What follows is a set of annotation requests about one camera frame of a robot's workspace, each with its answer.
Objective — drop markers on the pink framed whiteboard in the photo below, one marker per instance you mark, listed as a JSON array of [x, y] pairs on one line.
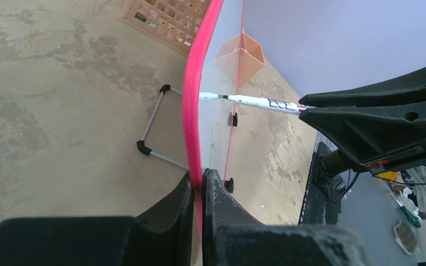
[[212, 67]]

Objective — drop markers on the orange file organizer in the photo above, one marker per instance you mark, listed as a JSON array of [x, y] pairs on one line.
[[175, 23]]

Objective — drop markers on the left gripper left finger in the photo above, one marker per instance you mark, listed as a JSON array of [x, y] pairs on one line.
[[159, 236]]

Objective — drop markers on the black base bar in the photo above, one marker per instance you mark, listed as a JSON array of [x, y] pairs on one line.
[[322, 199]]

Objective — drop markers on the wire whiteboard stand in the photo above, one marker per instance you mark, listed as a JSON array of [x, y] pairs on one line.
[[162, 138]]

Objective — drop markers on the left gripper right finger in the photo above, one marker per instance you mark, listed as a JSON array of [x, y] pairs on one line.
[[232, 236]]

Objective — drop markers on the clutter outside the cell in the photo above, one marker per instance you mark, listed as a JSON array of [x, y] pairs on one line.
[[409, 186]]

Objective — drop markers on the green handled screwdriver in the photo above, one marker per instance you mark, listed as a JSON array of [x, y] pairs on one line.
[[410, 217]]

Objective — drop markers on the green capped white marker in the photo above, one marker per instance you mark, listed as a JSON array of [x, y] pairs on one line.
[[261, 103]]

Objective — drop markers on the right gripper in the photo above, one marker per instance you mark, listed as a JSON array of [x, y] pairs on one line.
[[381, 127]]

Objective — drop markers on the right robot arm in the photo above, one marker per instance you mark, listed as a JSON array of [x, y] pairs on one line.
[[330, 165]]

